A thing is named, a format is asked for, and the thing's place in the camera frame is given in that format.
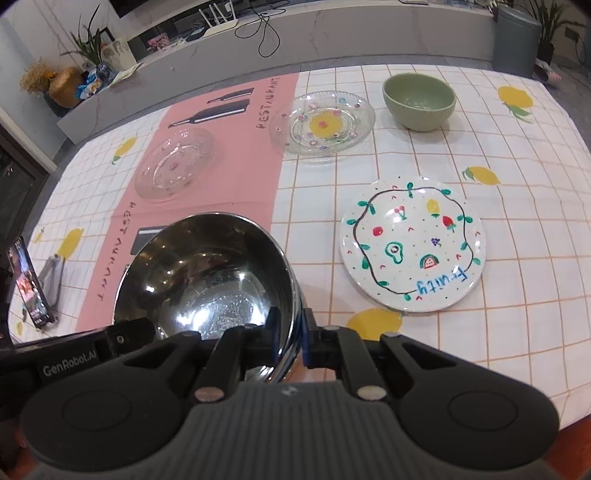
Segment pink slippers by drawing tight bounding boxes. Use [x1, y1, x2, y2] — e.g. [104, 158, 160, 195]
[533, 60, 563, 85]

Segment gold vase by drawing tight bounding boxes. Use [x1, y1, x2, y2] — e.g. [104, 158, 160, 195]
[48, 67, 87, 110]

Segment lemon-print checked tablecloth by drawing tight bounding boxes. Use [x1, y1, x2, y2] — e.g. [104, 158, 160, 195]
[9, 64, 591, 432]

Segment stainless steel bowl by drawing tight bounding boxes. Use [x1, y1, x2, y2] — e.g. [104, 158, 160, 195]
[113, 212, 303, 384]

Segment grey marble cabinet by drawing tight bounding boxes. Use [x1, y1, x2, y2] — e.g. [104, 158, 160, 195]
[55, 0, 506, 145]

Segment black television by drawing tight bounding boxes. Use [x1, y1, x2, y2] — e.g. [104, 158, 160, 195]
[110, 0, 195, 19]

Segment black cable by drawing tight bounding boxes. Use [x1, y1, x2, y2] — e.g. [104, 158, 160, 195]
[233, 8, 283, 59]

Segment plant in black pot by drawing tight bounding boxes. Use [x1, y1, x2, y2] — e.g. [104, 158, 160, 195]
[526, 0, 588, 64]

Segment pink placemat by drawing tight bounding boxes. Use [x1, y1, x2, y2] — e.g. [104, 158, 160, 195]
[75, 74, 301, 334]

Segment white fruit-print plate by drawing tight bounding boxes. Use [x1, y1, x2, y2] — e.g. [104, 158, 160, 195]
[339, 176, 487, 313]

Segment plant in white pot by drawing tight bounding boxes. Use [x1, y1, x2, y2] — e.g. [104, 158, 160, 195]
[60, 4, 138, 78]

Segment floral glass plate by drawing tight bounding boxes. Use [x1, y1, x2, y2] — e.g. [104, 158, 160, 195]
[269, 92, 376, 155]

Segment green ceramic bowl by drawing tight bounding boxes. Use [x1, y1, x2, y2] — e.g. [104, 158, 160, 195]
[382, 73, 457, 132]

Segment grey trash bin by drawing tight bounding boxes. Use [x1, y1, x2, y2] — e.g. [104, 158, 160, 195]
[491, 4, 544, 78]

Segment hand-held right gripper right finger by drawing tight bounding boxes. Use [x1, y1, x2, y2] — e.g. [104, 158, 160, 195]
[302, 309, 445, 401]

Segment metal phone stand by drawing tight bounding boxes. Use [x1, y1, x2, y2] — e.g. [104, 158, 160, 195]
[34, 253, 66, 324]

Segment dried yellow flowers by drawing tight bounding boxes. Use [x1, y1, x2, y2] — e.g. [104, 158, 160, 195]
[19, 58, 57, 96]

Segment clear glass plate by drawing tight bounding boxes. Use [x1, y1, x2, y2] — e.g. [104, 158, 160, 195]
[134, 128, 218, 204]

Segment white router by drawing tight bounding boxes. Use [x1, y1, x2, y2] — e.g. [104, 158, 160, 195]
[202, 2, 242, 38]

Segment blue snack packets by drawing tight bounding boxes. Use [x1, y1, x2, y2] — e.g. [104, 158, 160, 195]
[75, 64, 116, 100]

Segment black smartphone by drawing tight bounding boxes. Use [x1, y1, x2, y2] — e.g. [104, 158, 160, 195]
[8, 236, 52, 331]

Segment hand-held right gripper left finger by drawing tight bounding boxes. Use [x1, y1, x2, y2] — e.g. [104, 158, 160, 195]
[121, 307, 284, 402]

